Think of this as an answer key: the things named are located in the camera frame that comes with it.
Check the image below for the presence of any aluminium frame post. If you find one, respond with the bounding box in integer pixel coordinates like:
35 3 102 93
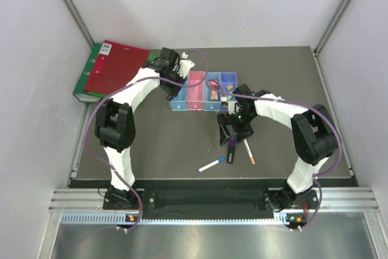
312 0 352 57
62 0 95 49

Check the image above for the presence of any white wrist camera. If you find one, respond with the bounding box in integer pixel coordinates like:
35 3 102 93
220 95 238 114
178 52 195 79

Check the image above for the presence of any aluminium frame post right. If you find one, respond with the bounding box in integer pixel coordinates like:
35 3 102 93
312 0 352 57

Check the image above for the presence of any aluminium front rail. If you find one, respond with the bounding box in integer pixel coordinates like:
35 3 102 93
37 179 387 258

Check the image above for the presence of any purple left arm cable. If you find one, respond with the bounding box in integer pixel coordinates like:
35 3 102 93
83 49 209 232

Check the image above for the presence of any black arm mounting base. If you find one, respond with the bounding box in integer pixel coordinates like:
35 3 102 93
103 178 318 219

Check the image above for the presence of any white pink marker pen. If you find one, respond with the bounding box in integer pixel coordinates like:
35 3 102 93
243 139 256 165

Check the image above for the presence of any blue end drawer box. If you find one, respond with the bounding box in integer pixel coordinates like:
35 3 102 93
169 87 188 112

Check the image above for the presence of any pink plastic drawer box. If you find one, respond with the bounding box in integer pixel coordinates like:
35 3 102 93
187 71 204 110

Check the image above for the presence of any purple-capped black highlighter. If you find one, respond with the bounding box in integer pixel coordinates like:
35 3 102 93
227 138 236 164

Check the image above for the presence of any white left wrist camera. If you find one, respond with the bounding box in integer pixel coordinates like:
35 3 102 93
178 52 195 79

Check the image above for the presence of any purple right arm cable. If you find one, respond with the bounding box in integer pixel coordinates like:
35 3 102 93
205 79 343 232

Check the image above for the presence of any red ring binder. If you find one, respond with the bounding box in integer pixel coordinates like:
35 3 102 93
84 40 150 96

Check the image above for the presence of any green ring binder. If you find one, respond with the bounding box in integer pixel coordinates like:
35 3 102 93
73 40 155 103

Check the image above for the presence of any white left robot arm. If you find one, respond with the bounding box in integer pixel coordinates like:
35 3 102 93
95 48 195 209

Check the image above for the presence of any light blue drawer box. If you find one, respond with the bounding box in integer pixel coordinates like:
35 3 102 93
204 72 221 112

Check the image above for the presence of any pink-capped marker tube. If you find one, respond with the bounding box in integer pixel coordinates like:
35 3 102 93
207 79 219 102

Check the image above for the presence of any white blue-capped marker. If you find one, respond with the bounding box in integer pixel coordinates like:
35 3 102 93
198 157 226 173

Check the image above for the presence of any purple plastic drawer box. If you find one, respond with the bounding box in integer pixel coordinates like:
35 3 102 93
220 72 238 112

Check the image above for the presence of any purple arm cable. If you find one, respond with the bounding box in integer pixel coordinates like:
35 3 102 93
205 79 343 232
83 49 209 232

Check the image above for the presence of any aluminium frame post left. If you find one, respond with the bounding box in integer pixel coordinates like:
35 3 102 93
62 0 95 49

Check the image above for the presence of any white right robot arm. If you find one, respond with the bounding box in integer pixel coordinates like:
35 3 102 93
217 84 339 211

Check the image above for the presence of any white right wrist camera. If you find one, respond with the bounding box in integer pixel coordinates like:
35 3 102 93
220 95 238 114

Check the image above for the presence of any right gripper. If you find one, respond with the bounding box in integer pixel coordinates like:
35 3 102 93
217 109 256 146

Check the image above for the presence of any grey slotted cable duct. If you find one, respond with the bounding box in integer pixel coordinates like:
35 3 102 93
61 212 289 226

